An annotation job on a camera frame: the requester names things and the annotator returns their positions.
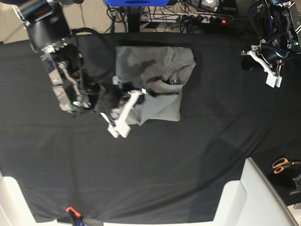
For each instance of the black table cloth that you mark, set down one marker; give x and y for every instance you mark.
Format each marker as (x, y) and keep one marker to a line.
(163, 172)

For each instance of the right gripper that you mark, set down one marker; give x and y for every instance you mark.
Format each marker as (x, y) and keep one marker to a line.
(109, 96)

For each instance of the orange handled scissors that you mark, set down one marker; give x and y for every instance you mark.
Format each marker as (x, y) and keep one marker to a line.
(283, 163)

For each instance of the black metal bracket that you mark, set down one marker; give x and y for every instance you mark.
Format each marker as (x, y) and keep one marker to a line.
(297, 182)

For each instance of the white chair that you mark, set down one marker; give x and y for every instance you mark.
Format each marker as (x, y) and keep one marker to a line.
(252, 201)
(14, 210)

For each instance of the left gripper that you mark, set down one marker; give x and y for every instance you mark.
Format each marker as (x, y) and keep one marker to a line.
(268, 52)

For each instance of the grey T-shirt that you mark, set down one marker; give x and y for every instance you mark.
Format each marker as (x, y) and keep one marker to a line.
(162, 72)

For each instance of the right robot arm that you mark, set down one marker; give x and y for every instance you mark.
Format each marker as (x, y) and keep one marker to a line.
(76, 91)

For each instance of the white chair right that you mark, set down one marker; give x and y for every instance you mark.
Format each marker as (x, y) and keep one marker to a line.
(252, 201)

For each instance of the blue plastic stand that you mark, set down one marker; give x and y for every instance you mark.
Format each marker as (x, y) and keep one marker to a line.
(136, 3)

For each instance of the white chair left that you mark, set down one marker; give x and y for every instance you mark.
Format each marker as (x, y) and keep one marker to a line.
(14, 210)

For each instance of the orange black clamp bottom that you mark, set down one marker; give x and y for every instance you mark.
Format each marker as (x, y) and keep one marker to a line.
(76, 219)

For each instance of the white power strip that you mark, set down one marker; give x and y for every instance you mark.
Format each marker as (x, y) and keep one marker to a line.
(199, 17)

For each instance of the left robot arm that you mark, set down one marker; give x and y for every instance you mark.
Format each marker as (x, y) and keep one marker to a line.
(277, 24)

